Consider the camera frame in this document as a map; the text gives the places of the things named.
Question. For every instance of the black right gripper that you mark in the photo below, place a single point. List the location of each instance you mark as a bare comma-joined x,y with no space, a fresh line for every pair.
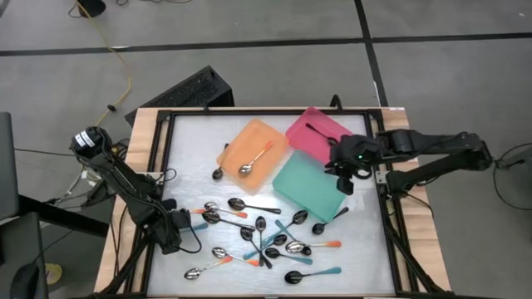
357,151

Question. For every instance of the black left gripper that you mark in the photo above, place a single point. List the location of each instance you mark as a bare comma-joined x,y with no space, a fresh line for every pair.
176,220

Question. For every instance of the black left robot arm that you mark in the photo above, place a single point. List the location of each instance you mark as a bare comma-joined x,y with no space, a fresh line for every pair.
124,178

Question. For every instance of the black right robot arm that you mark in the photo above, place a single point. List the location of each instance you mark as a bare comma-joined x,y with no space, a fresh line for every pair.
436,141

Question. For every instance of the teal plastic tray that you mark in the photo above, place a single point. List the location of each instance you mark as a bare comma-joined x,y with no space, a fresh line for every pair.
307,187

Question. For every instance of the pink plastic tray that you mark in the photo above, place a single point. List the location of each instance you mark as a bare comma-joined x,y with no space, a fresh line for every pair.
303,139

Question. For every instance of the orange plastic tray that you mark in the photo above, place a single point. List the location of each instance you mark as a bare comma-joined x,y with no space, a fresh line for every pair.
249,137

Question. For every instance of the black desk leg beam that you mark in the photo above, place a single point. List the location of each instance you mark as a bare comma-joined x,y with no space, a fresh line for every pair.
62,214

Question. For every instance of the yellow disc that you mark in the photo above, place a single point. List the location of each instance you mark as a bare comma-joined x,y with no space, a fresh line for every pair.
56,276

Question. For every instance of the dark desk surface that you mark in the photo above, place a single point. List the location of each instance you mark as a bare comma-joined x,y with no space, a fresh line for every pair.
21,241

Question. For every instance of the black computer mouse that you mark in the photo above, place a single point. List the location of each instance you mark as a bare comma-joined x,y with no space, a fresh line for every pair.
25,282

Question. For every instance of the grey stand foot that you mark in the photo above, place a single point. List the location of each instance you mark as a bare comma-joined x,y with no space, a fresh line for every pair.
515,160

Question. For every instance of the black stand base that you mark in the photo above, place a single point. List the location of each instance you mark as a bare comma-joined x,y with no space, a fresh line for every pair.
92,6

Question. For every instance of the black arched frame clip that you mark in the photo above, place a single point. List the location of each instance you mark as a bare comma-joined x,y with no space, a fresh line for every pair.
205,109
337,99

